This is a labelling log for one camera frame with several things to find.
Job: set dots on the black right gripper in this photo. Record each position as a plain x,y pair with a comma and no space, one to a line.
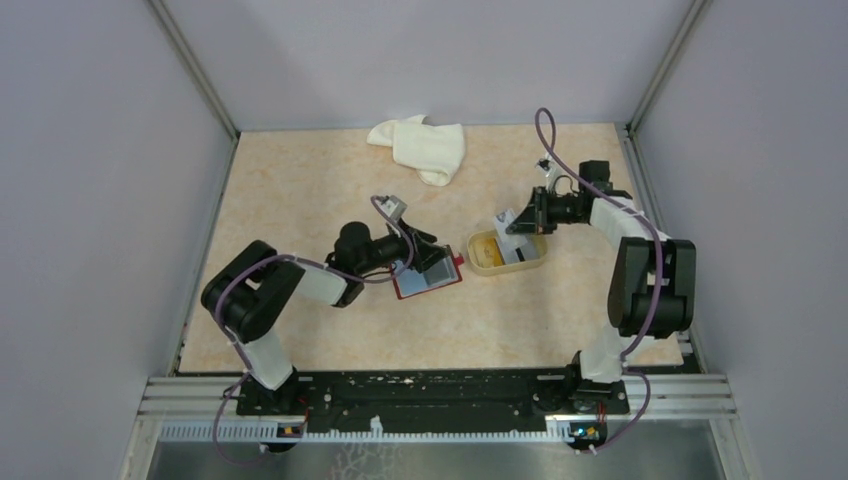
534,219

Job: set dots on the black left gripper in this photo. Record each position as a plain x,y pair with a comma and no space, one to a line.
423,255

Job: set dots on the white patterned card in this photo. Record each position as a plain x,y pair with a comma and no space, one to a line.
503,224

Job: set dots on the red leather card holder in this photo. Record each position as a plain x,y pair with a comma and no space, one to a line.
410,283

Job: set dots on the black striped card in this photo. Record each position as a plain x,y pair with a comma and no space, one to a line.
520,250

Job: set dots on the black chip card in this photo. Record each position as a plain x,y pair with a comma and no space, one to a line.
443,273

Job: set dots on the gold VIP card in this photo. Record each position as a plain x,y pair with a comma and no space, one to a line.
488,253

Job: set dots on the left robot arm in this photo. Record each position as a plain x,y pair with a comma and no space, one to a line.
246,298

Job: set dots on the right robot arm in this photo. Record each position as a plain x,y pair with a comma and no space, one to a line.
651,293

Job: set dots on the beige oval tray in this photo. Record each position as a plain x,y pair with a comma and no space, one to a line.
471,258

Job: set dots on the white folded cloth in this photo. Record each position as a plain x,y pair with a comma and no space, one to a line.
435,152

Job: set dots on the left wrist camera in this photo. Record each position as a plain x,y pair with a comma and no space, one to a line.
393,207

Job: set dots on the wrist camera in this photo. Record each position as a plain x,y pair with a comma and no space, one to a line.
393,207
550,169

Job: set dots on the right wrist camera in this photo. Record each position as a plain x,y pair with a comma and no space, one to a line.
550,169

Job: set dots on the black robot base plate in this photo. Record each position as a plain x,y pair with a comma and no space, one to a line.
473,401

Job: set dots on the aluminium frame rail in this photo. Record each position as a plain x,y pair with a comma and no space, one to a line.
204,408

